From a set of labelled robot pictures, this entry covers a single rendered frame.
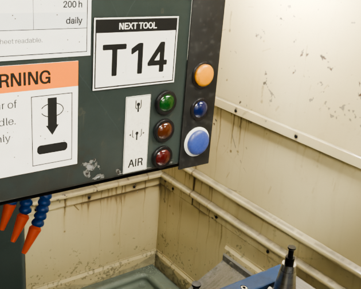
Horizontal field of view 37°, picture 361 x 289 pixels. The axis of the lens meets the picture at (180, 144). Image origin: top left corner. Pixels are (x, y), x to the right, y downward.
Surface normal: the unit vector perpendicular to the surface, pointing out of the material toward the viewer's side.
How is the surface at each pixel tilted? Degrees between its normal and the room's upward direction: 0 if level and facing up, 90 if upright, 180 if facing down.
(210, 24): 90
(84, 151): 90
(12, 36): 90
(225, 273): 24
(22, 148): 90
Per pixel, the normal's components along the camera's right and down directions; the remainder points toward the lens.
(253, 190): -0.80, 0.15
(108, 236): 0.59, 0.33
